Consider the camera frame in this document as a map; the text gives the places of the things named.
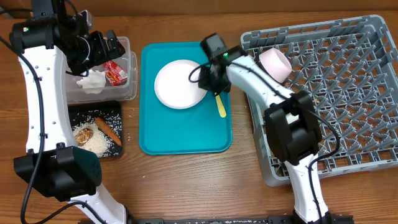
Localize yellow plastic spoon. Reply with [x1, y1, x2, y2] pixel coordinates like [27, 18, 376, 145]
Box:
[215, 95, 226, 118]

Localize red snack wrapper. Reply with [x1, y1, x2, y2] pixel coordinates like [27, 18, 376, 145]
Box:
[103, 60, 127, 86]

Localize white napkin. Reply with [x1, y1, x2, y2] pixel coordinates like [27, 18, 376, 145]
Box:
[76, 69, 106, 94]

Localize large white plate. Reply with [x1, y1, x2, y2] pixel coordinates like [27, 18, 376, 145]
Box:
[154, 59, 207, 110]

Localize large white bowl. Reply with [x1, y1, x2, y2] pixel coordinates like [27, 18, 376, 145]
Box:
[259, 48, 292, 83]

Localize brown sausage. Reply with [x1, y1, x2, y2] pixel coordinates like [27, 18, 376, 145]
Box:
[95, 117, 122, 146]

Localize brown food scraps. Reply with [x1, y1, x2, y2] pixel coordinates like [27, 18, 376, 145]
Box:
[75, 128, 93, 146]

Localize white rice pile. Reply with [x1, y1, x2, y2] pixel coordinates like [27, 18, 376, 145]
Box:
[70, 110, 123, 157]

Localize grey dishwasher rack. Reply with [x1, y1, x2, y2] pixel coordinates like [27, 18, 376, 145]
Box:
[241, 15, 397, 178]

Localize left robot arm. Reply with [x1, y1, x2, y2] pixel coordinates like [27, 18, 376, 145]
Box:
[6, 0, 134, 223]

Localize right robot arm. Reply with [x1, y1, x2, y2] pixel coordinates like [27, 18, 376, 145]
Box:
[196, 33, 329, 223]

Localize clear plastic storage bin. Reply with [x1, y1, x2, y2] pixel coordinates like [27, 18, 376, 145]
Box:
[65, 36, 138, 105]

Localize teal serving tray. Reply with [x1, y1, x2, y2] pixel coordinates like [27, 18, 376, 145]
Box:
[139, 42, 233, 155]

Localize black plastic tray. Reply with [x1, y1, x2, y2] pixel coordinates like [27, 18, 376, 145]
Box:
[67, 100, 124, 159]

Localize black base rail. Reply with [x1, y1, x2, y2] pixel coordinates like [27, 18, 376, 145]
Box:
[134, 214, 354, 224]

